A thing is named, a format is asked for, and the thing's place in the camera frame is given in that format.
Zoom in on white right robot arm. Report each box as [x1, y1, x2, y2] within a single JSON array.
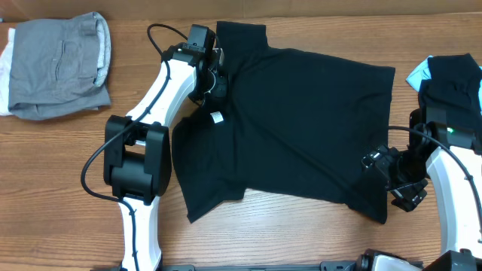
[[361, 107, 481, 270]]

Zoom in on white folded garment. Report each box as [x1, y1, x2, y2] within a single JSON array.
[[1, 28, 16, 116]]

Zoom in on black t-shirt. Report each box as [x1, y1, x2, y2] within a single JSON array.
[[172, 21, 395, 224]]

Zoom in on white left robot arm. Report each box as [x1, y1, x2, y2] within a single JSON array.
[[103, 24, 227, 270]]

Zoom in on folded grey trousers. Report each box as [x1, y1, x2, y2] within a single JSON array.
[[8, 12, 111, 120]]

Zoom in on light blue folded garment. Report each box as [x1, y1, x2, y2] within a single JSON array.
[[405, 55, 482, 114]]

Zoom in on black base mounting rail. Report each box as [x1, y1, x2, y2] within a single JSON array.
[[157, 260, 355, 271]]

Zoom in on folded black garment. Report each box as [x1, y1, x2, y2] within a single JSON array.
[[419, 53, 481, 133]]

